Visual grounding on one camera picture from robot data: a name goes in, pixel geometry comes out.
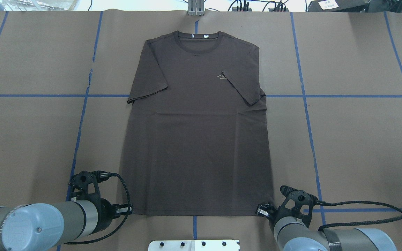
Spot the clear acrylic rack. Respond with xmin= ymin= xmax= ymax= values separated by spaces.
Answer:
xmin=0 ymin=0 xmax=79 ymax=11

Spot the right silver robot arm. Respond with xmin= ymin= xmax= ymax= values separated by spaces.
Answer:
xmin=255 ymin=204 xmax=397 ymax=251

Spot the right braided black cable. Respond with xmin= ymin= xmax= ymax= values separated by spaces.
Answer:
xmin=314 ymin=199 xmax=402 ymax=232

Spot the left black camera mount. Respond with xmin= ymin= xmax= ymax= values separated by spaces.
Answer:
xmin=68 ymin=170 xmax=109 ymax=204

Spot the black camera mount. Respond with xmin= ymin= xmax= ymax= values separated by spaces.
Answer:
xmin=68 ymin=170 xmax=109 ymax=204
xmin=278 ymin=185 xmax=319 ymax=224

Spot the braided black cable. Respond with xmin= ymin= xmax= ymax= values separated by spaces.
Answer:
xmin=314 ymin=199 xmax=402 ymax=232
xmin=61 ymin=171 xmax=133 ymax=245

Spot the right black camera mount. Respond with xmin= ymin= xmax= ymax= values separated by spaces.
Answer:
xmin=278 ymin=185 xmax=319 ymax=224

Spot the brown t-shirt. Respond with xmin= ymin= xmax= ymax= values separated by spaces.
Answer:
xmin=122 ymin=31 xmax=274 ymax=216

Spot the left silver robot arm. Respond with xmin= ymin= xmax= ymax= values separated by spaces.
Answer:
xmin=0 ymin=199 xmax=133 ymax=251

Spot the black box with label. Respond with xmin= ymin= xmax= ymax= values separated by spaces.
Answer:
xmin=307 ymin=0 xmax=370 ymax=13

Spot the left braided black cable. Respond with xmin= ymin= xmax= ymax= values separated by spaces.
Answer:
xmin=61 ymin=171 xmax=133 ymax=245

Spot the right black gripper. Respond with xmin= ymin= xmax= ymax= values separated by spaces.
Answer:
xmin=255 ymin=203 xmax=279 ymax=223

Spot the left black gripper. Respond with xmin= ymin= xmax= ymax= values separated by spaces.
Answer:
xmin=96 ymin=199 xmax=133 ymax=223

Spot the white pedestal column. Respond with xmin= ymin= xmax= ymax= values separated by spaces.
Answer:
xmin=148 ymin=239 xmax=241 ymax=251

